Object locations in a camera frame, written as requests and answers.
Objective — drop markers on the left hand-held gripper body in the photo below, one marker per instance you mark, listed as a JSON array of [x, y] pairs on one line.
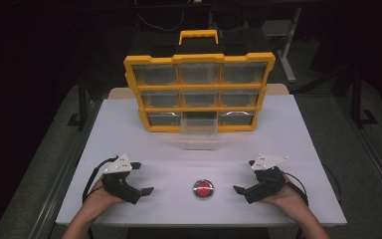
[[119, 186]]

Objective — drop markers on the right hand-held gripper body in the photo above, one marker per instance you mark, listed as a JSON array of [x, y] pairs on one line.
[[267, 181]]

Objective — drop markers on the red round metal tin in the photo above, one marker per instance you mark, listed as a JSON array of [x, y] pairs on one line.
[[203, 189]]

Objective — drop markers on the clear plastic drawer box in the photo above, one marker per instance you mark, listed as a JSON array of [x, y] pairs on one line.
[[199, 141]]

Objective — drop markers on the yellow drawer organizer cabinet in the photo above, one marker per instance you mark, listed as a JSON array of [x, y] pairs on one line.
[[199, 87]]

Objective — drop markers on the person's left hand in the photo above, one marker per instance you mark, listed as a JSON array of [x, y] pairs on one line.
[[101, 197]]

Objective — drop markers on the person's right hand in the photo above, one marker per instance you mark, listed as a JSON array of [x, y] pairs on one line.
[[288, 199]]

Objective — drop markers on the black metal stand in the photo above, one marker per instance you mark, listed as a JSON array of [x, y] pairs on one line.
[[358, 99], [82, 106]]

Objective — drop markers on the grid of small clear drawers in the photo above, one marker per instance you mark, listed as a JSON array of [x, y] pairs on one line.
[[155, 74]]

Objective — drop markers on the white metal desk leg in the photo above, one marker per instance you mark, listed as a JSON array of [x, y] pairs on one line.
[[287, 49]]

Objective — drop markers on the grey metal frame rail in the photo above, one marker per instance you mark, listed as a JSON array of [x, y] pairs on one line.
[[68, 166], [373, 156]]

